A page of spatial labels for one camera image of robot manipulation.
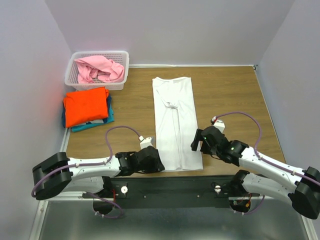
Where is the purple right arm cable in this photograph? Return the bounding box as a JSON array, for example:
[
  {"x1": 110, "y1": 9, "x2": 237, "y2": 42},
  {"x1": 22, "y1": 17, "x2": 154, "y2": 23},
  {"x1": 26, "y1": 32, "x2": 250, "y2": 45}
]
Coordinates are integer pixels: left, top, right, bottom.
[{"x1": 212, "y1": 111, "x2": 320, "y2": 216}]

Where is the folded orange t shirt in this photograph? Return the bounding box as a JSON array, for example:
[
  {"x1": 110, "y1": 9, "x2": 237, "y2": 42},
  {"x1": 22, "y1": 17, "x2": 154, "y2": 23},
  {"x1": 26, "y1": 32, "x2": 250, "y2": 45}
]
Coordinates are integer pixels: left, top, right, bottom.
[{"x1": 62, "y1": 86, "x2": 110, "y2": 129}]

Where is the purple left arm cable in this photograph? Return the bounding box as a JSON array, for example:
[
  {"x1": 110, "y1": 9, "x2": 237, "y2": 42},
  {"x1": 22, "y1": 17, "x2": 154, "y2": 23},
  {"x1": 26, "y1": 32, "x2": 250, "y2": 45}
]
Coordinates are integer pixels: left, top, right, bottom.
[{"x1": 31, "y1": 125, "x2": 145, "y2": 220}]

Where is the white t shirt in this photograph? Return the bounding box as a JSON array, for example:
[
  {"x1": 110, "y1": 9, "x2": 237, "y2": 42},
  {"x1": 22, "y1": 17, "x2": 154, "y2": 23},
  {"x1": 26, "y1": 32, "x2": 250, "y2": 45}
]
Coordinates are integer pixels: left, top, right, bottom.
[{"x1": 152, "y1": 76, "x2": 203, "y2": 172}]

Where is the pink t shirt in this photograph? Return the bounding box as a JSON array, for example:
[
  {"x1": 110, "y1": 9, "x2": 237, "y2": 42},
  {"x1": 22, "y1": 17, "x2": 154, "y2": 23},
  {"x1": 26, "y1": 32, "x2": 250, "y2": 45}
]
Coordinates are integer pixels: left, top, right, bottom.
[{"x1": 74, "y1": 55, "x2": 125, "y2": 84}]

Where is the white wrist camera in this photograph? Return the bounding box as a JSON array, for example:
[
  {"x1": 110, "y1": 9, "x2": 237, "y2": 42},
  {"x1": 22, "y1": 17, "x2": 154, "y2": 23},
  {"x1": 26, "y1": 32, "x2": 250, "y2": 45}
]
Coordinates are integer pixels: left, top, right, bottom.
[
  {"x1": 138, "y1": 135, "x2": 155, "y2": 150},
  {"x1": 210, "y1": 116, "x2": 226, "y2": 133}
]

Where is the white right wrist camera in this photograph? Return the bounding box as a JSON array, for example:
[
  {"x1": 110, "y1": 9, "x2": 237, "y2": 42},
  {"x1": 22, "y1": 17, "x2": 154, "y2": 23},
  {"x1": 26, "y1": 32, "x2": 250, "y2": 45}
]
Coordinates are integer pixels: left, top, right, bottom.
[{"x1": 210, "y1": 116, "x2": 226, "y2": 133}]

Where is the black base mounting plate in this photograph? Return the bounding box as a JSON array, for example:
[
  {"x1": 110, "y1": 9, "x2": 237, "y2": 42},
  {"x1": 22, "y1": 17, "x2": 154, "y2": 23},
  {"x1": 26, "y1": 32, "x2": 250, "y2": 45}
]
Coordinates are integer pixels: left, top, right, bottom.
[{"x1": 96, "y1": 175, "x2": 248, "y2": 209}]

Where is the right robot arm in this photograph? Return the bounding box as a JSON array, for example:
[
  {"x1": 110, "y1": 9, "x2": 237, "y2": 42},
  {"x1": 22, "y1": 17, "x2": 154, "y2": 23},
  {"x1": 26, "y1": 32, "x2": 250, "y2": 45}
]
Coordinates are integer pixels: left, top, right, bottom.
[{"x1": 191, "y1": 125, "x2": 320, "y2": 220}]

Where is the white plastic laundry basket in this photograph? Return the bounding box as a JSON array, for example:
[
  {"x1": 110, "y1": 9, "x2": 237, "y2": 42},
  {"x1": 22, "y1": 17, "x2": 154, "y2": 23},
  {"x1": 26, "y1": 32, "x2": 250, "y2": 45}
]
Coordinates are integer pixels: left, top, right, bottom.
[{"x1": 64, "y1": 50, "x2": 130, "y2": 91}]

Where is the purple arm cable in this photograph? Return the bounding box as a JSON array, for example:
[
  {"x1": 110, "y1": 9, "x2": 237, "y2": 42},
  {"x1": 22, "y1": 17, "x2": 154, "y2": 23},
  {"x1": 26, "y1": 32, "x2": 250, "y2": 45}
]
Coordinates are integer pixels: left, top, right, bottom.
[
  {"x1": 212, "y1": 111, "x2": 320, "y2": 216},
  {"x1": 31, "y1": 125, "x2": 145, "y2": 220}
]

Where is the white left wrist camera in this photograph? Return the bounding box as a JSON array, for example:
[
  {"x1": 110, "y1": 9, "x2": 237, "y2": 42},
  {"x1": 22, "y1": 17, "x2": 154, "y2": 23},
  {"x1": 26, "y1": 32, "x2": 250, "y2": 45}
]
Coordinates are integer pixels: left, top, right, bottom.
[{"x1": 138, "y1": 135, "x2": 155, "y2": 150}]

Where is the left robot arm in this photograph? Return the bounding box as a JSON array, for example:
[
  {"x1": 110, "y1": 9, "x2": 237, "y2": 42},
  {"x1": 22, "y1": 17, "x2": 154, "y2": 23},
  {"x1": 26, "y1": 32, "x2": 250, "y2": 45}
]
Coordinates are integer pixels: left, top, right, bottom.
[{"x1": 31, "y1": 146, "x2": 165, "y2": 200}]

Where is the folded blue t shirt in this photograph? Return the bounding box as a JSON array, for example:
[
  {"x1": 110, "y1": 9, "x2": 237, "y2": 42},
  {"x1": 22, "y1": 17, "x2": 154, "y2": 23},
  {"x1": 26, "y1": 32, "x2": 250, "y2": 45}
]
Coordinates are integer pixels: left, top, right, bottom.
[{"x1": 61, "y1": 89, "x2": 113, "y2": 127}]

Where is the folded teal t shirt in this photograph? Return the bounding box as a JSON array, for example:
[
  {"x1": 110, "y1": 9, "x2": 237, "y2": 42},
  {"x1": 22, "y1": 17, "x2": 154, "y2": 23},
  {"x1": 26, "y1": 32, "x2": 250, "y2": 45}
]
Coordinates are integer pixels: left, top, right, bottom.
[{"x1": 71, "y1": 105, "x2": 115, "y2": 133}]

